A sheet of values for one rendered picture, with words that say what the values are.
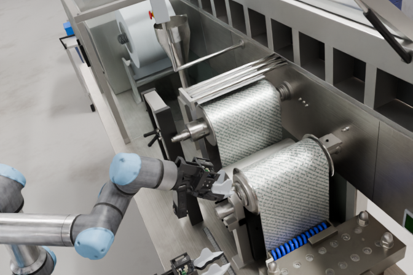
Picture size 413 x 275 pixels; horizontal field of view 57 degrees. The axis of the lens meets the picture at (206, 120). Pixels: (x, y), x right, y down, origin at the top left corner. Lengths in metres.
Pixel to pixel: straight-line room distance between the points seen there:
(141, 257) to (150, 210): 1.06
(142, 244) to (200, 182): 1.79
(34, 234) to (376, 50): 0.89
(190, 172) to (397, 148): 0.51
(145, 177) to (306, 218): 0.56
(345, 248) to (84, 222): 0.76
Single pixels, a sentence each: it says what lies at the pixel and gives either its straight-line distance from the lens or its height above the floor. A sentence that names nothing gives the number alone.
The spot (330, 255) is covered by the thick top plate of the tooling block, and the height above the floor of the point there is 1.03.
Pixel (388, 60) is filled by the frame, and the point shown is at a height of 1.61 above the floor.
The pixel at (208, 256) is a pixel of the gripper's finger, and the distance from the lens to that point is 1.18.
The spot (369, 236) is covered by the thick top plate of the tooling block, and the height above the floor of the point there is 1.03.
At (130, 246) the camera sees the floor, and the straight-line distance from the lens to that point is 2.77.
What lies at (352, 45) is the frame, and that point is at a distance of 1.01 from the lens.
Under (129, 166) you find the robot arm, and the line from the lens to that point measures 0.90.
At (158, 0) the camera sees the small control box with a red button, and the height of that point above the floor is 1.69.
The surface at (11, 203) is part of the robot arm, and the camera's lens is 1.23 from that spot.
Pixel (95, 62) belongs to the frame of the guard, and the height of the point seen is 1.38.
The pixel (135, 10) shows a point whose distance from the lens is 1.80.
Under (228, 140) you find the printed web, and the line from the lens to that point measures 1.22.
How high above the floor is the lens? 2.06
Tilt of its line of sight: 35 degrees down
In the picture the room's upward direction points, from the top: 13 degrees counter-clockwise
